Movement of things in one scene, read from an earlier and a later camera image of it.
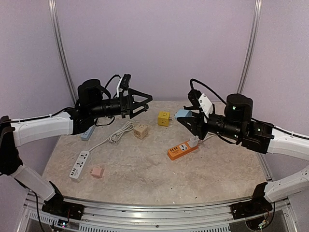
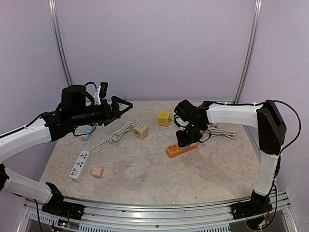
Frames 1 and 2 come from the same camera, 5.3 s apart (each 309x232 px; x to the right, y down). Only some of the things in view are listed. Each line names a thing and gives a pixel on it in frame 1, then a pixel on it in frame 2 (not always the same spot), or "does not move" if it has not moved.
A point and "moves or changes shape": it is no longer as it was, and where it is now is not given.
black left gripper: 127,101 to 109,114
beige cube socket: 141,130 does not move
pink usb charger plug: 97,172 does not move
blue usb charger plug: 183,113 moves or changes shape
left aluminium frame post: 52,5 does not move
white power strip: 79,165 does not move
